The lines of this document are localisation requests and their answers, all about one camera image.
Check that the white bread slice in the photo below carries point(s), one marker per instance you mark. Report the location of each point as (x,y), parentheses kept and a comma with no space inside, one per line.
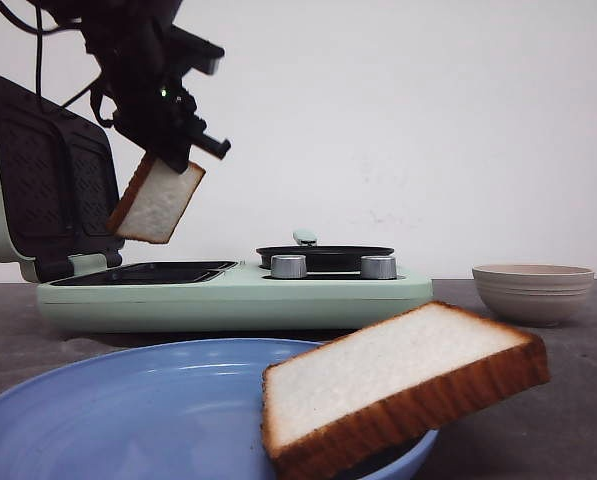
(154,201)
(329,409)

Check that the blue plastic plate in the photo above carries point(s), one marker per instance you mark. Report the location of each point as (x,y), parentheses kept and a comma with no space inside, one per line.
(187,410)

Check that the left silver control knob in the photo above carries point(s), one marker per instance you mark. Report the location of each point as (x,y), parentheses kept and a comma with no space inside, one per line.
(288,266)

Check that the mint green breakfast maker base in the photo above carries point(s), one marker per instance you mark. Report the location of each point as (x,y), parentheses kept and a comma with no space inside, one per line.
(223,296)

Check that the black frying pan green handle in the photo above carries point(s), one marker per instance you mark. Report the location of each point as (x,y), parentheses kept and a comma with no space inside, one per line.
(322,258)

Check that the beige ribbed ceramic bowl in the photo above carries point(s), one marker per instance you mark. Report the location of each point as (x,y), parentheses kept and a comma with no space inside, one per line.
(533,294)

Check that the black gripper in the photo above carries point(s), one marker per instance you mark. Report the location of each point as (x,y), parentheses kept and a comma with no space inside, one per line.
(142,66)

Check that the silver control knob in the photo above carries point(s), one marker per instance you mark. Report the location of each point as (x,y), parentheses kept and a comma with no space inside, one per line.
(288,266)
(378,267)

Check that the right silver control knob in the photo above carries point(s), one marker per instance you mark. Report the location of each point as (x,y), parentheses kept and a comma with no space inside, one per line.
(378,267)

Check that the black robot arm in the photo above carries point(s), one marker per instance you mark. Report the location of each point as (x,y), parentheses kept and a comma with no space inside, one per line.
(79,14)

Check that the mint green sandwich maker lid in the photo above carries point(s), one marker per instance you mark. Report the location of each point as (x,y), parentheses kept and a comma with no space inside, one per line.
(57,189)

